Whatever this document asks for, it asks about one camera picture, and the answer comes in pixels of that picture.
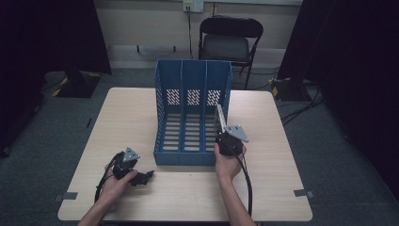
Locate person's right hand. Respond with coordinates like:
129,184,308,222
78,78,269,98
213,142,247,184

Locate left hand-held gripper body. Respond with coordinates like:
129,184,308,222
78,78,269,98
111,146,141,181

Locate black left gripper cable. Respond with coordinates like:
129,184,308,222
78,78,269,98
94,154,119,204

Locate black wall socket cable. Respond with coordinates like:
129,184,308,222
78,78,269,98
186,10,194,60

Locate black curtain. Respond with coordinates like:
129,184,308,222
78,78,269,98
0,0,113,158
277,0,399,202

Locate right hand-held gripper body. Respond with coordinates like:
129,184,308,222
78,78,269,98
215,124,249,157

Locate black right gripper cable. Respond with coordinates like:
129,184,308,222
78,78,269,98
233,153,254,218

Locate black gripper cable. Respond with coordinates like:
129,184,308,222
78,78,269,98
233,153,254,218
94,154,119,204

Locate white wall socket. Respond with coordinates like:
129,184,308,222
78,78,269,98
183,0,205,14

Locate person's left hand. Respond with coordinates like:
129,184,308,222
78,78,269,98
99,169,139,206

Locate black floor cables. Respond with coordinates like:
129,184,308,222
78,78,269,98
279,90,325,126

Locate grey tape strip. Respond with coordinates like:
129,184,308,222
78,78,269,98
293,188,315,199
54,191,79,202

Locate black folding chair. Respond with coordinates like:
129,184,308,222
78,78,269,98
198,14,264,90

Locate blue file rack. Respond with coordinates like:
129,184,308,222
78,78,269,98
152,58,233,167

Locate black stand base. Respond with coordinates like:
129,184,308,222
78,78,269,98
52,71,104,99
268,76,313,103

